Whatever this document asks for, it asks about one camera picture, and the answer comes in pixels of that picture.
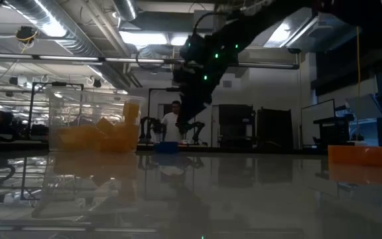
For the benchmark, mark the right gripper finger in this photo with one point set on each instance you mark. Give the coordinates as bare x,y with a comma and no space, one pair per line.
186,111
203,104

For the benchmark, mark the blue plastic building block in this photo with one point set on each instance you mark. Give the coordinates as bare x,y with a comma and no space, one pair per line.
166,147

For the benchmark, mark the orange plastic building block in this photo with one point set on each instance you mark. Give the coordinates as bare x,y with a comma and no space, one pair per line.
345,156

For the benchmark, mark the background black robot arm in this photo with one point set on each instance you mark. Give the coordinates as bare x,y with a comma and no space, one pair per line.
196,132
149,127

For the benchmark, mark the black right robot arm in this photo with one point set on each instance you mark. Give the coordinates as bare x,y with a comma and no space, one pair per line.
277,13

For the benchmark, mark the person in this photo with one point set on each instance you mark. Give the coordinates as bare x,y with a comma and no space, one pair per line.
171,124
0,119

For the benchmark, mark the black computer monitor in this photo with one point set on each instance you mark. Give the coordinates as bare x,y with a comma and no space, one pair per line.
235,114

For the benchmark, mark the ceiling light panel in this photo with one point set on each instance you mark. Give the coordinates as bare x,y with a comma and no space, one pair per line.
144,38
177,40

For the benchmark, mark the grey ceiling box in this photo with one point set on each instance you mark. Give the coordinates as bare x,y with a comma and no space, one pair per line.
204,20

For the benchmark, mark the black cabinet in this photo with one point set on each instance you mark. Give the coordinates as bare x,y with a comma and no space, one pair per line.
275,126

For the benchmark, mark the clear plastic bin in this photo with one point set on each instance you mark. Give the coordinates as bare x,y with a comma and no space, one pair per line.
78,106

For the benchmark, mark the whiteboard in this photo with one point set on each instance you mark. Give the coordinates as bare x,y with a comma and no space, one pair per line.
317,116

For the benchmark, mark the black desk shelf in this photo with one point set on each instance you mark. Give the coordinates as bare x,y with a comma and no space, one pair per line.
333,121

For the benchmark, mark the long metal ceiling pipe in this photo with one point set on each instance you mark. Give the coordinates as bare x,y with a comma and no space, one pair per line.
61,58

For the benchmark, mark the white angled panel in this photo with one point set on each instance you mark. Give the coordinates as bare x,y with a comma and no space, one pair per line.
365,108

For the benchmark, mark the yellow black ceiling reel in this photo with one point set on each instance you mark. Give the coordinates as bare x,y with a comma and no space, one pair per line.
26,34

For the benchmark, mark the black gantry frame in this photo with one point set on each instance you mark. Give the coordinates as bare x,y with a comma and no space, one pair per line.
58,84
154,89

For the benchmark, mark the round metal air duct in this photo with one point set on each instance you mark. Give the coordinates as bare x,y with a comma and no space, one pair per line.
126,10

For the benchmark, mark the large ribbed air duct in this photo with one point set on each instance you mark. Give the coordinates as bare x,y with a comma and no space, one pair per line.
45,20

